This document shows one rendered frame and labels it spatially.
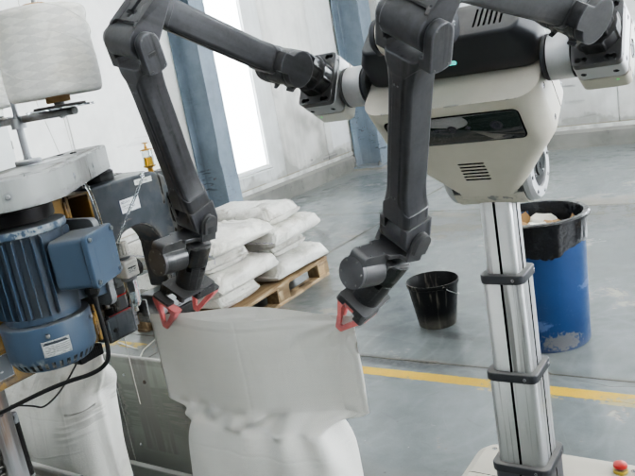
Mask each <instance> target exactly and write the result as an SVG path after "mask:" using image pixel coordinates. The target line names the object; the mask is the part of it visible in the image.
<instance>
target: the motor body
mask: <svg viewBox="0 0 635 476"><path fill-rule="evenodd" d="M69 231H70V230H69V226H68V224H66V218H65V215H64V214H61V213H54V214H53V215H52V216H50V217H47V218H45V219H43V220H40V221H37V222H33V223H30V224H26V225H22V226H19V227H14V228H9V229H0V321H1V322H3V323H2V324H1V325H0V334H1V337H2V341H3V344H4V347H5V350H6V353H7V356H8V358H9V362H10V363H11V364H12V365H13V366H14V367H15V368H17V369H18V370H19V371H22V372H25V373H42V372H47V371H51V370H56V369H59V368H62V367H65V366H69V365H71V364H73V363H75V362H77V361H79V360H81V359H82V358H84V357H85V356H86V355H88V354H89V353H90V352H91V351H92V349H93V348H94V343H95V340H96V332H95V328H94V321H93V315H92V313H91V309H90V305H89V303H88V302H87V301H84V300H80V297H79V293H78V289H75V290H65V291H61V290H60V288H59V287H58V285H57V284H56V280H55V277H54V273H53V269H52V266H51V263H50V259H49V255H48V252H47V247H48V243H49V242H51V241H52V240H54V239H56V238H58V237H60V236H62V235H63V234H65V233H67V232H69Z"/></svg>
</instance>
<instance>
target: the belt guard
mask: <svg viewBox="0 0 635 476"><path fill-rule="evenodd" d="M75 151H76V152H77V153H73V154H70V153H71V152H75ZM61 154H63V155H61V156H57V155H55V156H52V157H48V158H45V159H43V161H45V160H50V159H56V158H60V159H56V160H53V161H49V162H46V163H42V164H36V165H30V164H28V165H30V166H27V165H23V166H19V167H18V166H16V167H12V168H10V169H6V170H3V171H0V214H1V213H9V212H14V211H18V210H22V209H26V208H30V207H34V206H38V205H41V204H44V203H47V202H51V201H54V200H57V199H59V198H62V197H64V196H67V195H69V194H70V193H72V192H73V191H75V189H77V188H79V187H80V186H82V185H83V184H85V183H86V182H88V181H89V180H91V179H93V178H95V177H96V176H98V175H99V174H101V173H102V172H104V171H106V170H107V169H109V168H110V163H109V159H108V155H107V151H106V147H105V146H104V145H103V144H102V145H95V146H89V147H84V148H80V149H75V150H71V151H68V152H64V153H61ZM62 157H63V158H62Z"/></svg>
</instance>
